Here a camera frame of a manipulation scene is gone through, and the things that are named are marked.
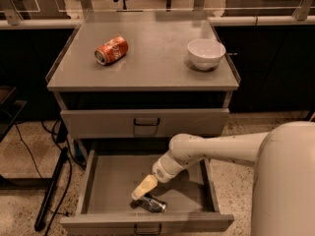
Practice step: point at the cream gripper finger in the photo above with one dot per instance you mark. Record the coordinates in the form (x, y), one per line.
(148, 184)

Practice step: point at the silver blue redbull can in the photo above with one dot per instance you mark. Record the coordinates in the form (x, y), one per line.
(151, 204)

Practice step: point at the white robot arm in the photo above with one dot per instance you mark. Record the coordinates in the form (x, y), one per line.
(283, 194)

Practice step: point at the open middle grey drawer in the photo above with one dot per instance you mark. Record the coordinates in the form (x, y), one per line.
(106, 208)

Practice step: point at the closed upper grey drawer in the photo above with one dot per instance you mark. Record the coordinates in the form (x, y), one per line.
(99, 124)

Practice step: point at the grey drawer cabinet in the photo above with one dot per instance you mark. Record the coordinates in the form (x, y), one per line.
(155, 73)

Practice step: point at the orange soda can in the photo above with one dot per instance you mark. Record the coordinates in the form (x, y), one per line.
(111, 51)

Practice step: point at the black floor bar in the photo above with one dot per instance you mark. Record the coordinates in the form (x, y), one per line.
(49, 193)

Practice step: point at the white ceramic bowl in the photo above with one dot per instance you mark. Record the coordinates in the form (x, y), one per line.
(204, 53)

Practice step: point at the black middle drawer handle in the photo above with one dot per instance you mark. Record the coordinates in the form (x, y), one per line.
(147, 231)

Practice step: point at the black drawer handle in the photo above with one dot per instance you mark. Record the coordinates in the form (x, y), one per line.
(146, 122)
(147, 231)

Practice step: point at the black upper drawer handle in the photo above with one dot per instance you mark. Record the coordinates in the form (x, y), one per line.
(146, 122)

